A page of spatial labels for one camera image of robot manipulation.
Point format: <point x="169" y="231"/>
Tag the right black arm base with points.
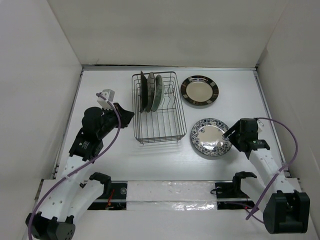
<point x="227" y="190"/>

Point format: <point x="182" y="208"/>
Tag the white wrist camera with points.
<point x="105" y="99"/>
<point x="260" y="126"/>

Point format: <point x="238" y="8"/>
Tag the teal flower plate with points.
<point x="159" y="93"/>

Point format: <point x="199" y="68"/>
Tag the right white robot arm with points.
<point x="285" y="210"/>

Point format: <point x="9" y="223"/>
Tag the black striped rim plate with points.
<point x="199" y="90"/>

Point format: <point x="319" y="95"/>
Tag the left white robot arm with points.
<point x="57" y="212"/>

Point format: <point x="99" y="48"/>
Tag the tree pattern cream plate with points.
<point x="150" y="91"/>

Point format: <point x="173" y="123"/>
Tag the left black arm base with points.
<point x="119" y="190"/>

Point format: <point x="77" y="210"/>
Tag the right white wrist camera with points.
<point x="260" y="126"/>

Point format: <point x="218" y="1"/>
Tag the grey wire dish rack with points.
<point x="168" y="122"/>

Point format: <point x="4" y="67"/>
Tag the brown rimmed cream plate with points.
<point x="143" y="92"/>

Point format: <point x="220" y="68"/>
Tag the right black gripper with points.
<point x="236" y="127"/>

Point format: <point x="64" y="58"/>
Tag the blue floral pattern plate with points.
<point x="207" y="136"/>

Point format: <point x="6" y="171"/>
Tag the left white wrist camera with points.
<point x="105" y="99"/>

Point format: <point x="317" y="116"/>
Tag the metal rail bar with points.
<point x="149" y="201"/>

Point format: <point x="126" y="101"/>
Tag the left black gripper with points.
<point x="125" y="115"/>

